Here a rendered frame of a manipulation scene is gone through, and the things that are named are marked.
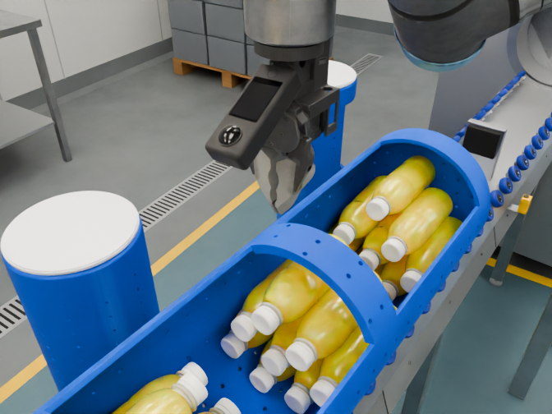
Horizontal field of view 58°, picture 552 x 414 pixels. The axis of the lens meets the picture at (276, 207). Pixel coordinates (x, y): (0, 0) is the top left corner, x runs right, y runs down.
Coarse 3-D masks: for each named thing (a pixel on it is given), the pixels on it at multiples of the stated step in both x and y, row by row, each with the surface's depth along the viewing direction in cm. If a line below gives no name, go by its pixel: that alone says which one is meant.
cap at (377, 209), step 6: (378, 198) 91; (372, 204) 91; (378, 204) 90; (384, 204) 90; (366, 210) 92; (372, 210) 91; (378, 210) 90; (384, 210) 90; (372, 216) 92; (378, 216) 91; (384, 216) 90
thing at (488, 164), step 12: (468, 132) 136; (480, 132) 134; (492, 132) 132; (504, 132) 132; (468, 144) 138; (480, 144) 135; (492, 144) 133; (480, 156) 139; (492, 156) 135; (492, 168) 138
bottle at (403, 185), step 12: (420, 156) 102; (396, 168) 99; (408, 168) 97; (420, 168) 98; (432, 168) 101; (384, 180) 95; (396, 180) 94; (408, 180) 95; (420, 180) 97; (432, 180) 101; (384, 192) 92; (396, 192) 92; (408, 192) 93; (420, 192) 98; (396, 204) 92; (408, 204) 94
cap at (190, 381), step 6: (186, 378) 61; (192, 378) 60; (186, 384) 60; (192, 384) 60; (198, 384) 60; (192, 390) 60; (198, 390) 60; (204, 390) 60; (198, 396) 60; (204, 396) 60; (198, 402) 60
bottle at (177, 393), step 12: (180, 384) 60; (156, 396) 57; (168, 396) 58; (180, 396) 58; (192, 396) 60; (132, 408) 56; (144, 408) 56; (156, 408) 56; (168, 408) 56; (180, 408) 57; (192, 408) 60
